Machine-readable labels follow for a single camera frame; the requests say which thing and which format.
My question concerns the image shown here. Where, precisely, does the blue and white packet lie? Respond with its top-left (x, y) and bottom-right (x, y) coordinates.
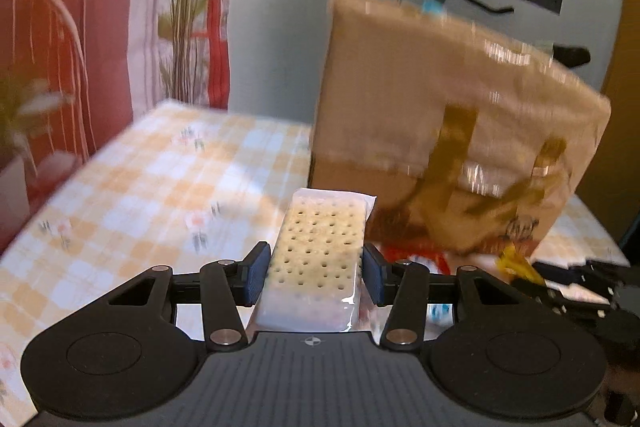
top-left (425, 303), bottom-right (455, 324)

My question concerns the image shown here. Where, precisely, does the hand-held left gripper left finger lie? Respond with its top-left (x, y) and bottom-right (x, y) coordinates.
top-left (106, 242), bottom-right (273, 353)

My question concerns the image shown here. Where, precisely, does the red snack packet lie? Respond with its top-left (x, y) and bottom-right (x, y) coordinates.
top-left (379, 243), bottom-right (455, 279)

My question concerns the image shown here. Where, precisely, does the brown cardboard box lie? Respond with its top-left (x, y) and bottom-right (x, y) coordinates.
top-left (306, 0), bottom-right (612, 258)

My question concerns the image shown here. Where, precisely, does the yellow snack packet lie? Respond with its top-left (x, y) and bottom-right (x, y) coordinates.
top-left (494, 243), bottom-right (545, 284)

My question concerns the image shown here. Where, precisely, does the red floral curtain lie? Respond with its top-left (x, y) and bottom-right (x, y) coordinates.
top-left (0, 0), bottom-right (242, 253)

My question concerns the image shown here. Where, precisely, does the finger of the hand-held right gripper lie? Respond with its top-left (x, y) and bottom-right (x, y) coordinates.
top-left (531, 258), bottom-right (631, 288)
top-left (520, 277), bottom-right (613, 320)

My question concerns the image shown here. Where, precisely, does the clear cracker packet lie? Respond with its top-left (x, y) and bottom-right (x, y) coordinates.
top-left (249, 188), bottom-right (377, 334)

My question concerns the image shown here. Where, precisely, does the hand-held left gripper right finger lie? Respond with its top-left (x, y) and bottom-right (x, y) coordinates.
top-left (362, 243), bottom-right (507, 352)

